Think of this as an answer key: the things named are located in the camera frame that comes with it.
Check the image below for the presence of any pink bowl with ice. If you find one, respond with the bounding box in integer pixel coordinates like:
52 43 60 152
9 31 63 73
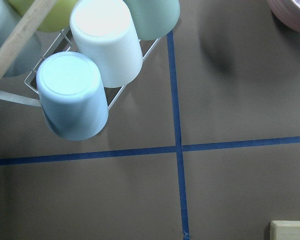
266 0 300 33

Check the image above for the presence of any light blue cup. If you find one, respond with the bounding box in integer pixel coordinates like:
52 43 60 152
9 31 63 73
36 51 109 141

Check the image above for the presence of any white cup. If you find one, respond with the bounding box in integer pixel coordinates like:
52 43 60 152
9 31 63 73
69 0 143 88

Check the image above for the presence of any mint green cup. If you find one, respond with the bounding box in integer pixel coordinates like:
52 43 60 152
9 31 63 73
125 0 181 41

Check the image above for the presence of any yellow green cup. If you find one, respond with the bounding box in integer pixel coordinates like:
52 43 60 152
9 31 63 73
8 0 78 33

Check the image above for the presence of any bamboo cutting board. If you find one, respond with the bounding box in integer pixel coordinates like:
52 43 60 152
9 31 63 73
270 220 300 240

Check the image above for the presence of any grey cup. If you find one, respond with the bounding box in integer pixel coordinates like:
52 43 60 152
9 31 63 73
0 0 42 77

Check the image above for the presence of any white wire cup rack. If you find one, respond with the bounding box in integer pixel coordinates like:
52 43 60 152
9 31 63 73
0 27 161 110

